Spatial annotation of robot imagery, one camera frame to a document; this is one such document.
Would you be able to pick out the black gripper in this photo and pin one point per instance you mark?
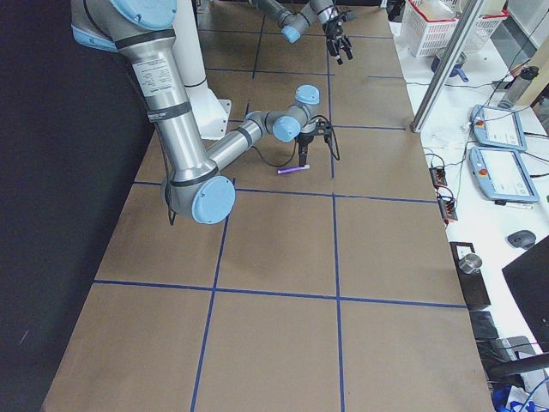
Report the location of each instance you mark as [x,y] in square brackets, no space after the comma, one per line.
[334,29]
[304,139]

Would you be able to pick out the purple highlighter pen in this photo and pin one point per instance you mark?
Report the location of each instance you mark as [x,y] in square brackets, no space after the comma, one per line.
[287,170]

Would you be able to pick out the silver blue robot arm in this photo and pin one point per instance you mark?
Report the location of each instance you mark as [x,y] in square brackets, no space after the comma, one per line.
[155,37]
[294,25]

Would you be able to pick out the white plastic basket red rim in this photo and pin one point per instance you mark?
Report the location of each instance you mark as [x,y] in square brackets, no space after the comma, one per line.
[423,35]

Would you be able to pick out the upper black orange connector block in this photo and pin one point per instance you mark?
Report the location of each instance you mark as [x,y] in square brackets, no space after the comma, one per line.
[438,176]

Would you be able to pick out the black orange connector block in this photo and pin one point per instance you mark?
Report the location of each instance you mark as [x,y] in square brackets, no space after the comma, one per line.
[438,176]
[447,209]

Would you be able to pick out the lower black orange connector block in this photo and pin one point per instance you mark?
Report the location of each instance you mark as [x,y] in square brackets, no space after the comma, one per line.
[447,209]

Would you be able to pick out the upper blue teach pendant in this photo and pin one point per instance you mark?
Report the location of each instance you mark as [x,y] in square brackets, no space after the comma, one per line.
[498,127]

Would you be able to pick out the blue teach pendant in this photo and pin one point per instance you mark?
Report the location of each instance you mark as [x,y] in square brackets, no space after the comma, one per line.
[498,127]
[501,175]

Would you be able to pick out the dark water bottle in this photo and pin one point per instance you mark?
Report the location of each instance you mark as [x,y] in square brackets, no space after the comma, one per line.
[518,86]

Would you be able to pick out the lower blue teach pendant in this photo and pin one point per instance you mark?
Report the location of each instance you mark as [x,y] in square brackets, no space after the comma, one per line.
[501,175]

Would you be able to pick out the small steel cup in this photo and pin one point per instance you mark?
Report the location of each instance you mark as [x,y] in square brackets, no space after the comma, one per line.
[469,263]

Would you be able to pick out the black flat box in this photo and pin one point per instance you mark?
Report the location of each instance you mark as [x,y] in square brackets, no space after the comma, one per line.
[472,285]

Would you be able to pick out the black computer mouse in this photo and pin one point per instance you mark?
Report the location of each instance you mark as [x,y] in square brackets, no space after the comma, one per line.
[523,239]

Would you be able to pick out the black computer monitor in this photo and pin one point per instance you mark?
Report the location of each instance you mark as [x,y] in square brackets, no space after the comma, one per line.
[527,280]

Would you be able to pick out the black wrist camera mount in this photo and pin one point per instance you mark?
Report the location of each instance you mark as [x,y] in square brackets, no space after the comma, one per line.
[348,15]
[322,128]

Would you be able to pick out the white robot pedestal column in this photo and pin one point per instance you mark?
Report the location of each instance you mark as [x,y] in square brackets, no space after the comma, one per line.
[211,114]

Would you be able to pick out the aluminium frame post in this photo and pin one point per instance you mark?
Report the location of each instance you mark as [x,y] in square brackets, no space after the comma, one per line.
[452,52]

